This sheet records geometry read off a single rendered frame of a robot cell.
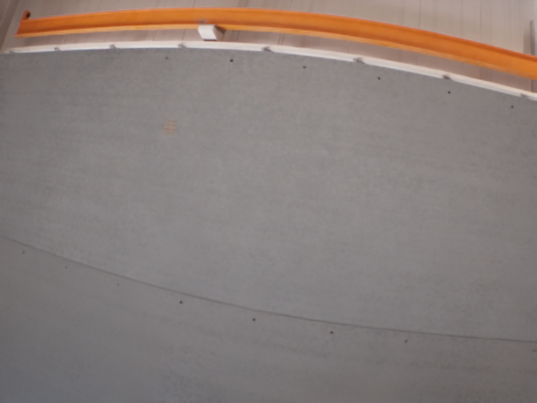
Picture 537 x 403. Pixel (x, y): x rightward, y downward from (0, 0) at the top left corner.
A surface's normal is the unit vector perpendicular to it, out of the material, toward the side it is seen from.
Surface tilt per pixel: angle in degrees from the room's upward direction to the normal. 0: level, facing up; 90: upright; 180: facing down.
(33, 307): 90
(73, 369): 90
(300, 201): 90
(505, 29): 90
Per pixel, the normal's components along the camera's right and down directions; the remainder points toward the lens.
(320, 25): -0.32, -0.18
